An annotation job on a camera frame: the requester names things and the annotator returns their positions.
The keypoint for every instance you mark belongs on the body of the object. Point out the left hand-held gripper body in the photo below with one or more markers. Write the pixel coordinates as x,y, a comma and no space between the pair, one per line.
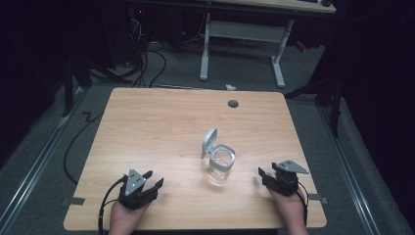
133,184

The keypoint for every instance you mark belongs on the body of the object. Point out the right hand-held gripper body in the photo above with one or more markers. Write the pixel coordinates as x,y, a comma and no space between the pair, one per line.
287,178

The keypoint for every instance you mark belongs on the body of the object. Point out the clear glass jar grey lid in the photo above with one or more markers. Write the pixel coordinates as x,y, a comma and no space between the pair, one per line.
219,161

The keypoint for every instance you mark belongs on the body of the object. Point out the person's left hand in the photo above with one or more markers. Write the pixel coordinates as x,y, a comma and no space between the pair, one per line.
125,217

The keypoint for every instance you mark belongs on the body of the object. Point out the grey tape strip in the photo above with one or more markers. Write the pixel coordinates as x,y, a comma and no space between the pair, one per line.
73,201
318,197

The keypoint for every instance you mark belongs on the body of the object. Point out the black metal stand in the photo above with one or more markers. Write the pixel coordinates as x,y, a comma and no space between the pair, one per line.
70,88
326,94

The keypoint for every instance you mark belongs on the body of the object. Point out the white paper scrap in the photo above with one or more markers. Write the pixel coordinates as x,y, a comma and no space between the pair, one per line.
230,87

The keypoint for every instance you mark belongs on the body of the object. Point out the small red object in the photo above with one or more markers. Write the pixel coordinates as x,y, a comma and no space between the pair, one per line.
300,46

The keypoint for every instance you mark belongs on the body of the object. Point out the metal floor rail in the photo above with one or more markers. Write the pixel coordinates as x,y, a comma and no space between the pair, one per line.
350,176
36,163

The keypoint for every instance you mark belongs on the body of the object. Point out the white metal frame desk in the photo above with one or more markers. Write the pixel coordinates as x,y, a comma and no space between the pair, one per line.
248,31

